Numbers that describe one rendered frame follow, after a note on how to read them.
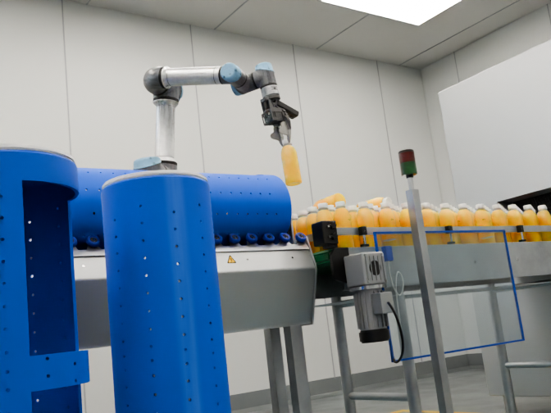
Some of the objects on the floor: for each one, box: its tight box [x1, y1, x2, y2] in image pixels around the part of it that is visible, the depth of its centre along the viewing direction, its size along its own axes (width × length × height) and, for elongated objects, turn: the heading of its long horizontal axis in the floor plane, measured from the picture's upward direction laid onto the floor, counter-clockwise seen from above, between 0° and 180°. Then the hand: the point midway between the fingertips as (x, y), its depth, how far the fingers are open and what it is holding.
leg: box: [283, 325, 311, 413], centre depth 245 cm, size 6×6×63 cm
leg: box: [264, 328, 289, 413], centre depth 256 cm, size 6×6×63 cm
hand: (286, 141), depth 280 cm, fingers closed on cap, 4 cm apart
